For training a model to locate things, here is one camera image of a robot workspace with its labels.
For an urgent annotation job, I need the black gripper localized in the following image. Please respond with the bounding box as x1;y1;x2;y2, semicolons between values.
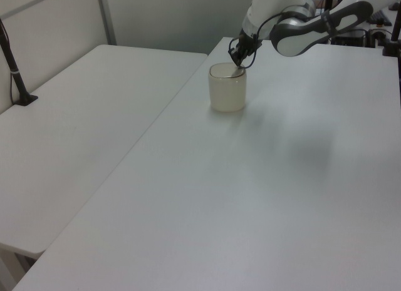
230;29;261;69

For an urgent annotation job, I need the black electronics box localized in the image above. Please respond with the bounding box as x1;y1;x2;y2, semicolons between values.
332;28;387;48

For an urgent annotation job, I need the dark keyboard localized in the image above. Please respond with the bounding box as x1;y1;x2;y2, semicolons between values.
368;9;393;26

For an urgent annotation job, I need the black clamp-mounted stand pole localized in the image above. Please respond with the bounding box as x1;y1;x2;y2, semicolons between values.
381;8;401;58

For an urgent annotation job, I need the white side table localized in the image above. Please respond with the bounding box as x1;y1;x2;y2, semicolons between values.
0;44;209;259

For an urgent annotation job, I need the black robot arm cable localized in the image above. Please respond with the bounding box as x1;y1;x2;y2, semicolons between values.
227;8;315;70

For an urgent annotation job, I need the grey partition frame post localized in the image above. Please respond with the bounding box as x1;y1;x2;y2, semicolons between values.
95;0;118;47

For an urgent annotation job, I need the black camera stand pole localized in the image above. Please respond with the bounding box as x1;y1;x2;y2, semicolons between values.
0;17;39;107

